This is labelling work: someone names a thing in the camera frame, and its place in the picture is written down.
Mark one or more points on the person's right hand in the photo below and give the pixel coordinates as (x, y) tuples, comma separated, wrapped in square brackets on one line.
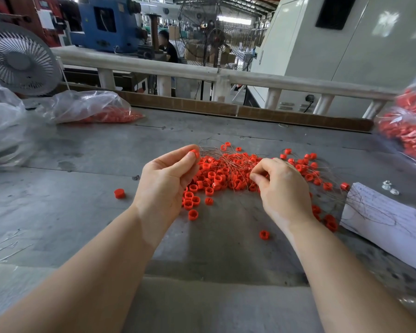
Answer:
[(284, 194)]

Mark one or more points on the person's left hand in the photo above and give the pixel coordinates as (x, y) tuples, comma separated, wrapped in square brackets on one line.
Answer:
[(163, 190)]

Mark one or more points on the lone red ring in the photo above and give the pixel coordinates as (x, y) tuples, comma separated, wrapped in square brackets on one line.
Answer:
[(119, 193)]

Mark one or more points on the pile of red plastic rings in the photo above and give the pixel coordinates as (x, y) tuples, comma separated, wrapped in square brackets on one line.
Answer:
[(225, 173)]

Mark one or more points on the person's left forearm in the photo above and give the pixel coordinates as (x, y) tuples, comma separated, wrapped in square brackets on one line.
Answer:
[(73, 287)]

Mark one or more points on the person's right forearm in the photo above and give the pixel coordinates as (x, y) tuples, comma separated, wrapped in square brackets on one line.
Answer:
[(357, 281)]

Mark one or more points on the brown wooden board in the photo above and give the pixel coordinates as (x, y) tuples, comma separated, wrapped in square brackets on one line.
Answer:
[(202, 106)]

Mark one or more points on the small clear plastic piece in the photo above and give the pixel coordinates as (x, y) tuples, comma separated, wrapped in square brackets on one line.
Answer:
[(387, 183), (394, 191)]

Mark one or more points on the white paper sheet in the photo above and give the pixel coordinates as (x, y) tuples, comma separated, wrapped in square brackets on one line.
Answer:
[(388, 229)]

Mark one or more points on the clear bag with red pieces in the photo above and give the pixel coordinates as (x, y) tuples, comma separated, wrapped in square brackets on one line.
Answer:
[(90, 107)]

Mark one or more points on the white metal railing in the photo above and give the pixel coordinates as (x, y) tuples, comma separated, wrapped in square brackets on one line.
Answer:
[(170, 68)]

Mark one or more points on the large clear bag red pieces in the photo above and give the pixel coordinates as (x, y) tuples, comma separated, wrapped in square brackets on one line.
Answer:
[(408, 127)]

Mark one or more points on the blue industrial machine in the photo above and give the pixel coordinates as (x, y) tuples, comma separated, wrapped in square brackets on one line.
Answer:
[(119, 29)]

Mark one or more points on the crumpled clear plastic bag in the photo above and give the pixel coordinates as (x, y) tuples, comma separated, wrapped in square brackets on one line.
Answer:
[(1, 128)]

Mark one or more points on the large grey machine cabinet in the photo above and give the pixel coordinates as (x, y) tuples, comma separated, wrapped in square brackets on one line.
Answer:
[(383, 46)]

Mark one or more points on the white desk fan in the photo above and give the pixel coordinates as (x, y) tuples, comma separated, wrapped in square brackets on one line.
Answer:
[(19, 60)]

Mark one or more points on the red industrial machine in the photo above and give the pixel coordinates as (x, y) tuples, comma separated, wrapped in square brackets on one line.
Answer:
[(19, 14)]

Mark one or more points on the black pedestal fan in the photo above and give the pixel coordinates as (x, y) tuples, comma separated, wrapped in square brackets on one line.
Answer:
[(216, 38)]

